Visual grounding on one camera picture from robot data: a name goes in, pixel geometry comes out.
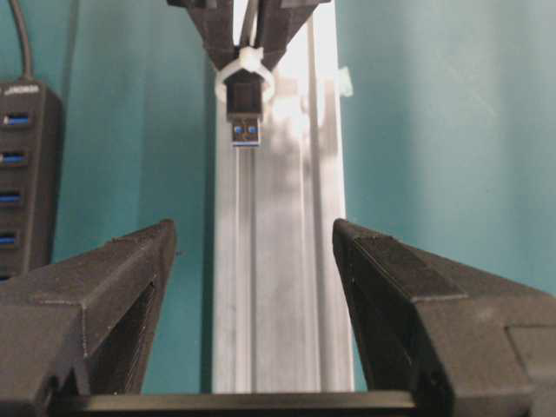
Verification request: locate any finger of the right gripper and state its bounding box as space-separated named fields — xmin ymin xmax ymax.
xmin=255 ymin=0 xmax=328 ymax=68
xmin=167 ymin=0 xmax=236 ymax=70

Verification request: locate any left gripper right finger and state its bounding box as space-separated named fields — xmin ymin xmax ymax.
xmin=333 ymin=219 xmax=555 ymax=416

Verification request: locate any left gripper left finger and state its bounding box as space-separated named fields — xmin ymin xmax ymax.
xmin=1 ymin=220 xmax=176 ymax=416

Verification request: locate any black USB cable with plug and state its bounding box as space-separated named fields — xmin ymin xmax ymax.
xmin=225 ymin=0 xmax=266 ymax=149

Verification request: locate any black multiport USB hub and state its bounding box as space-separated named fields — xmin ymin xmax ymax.
xmin=1 ymin=80 xmax=63 ymax=282

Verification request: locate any middle white cable-tie ring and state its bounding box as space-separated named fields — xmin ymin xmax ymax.
xmin=213 ymin=47 xmax=275 ymax=103

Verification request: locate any aluminium extrusion rail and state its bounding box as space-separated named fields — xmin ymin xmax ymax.
xmin=212 ymin=3 xmax=354 ymax=393

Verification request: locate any black hub power cable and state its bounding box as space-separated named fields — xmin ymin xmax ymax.
xmin=8 ymin=0 xmax=36 ymax=83

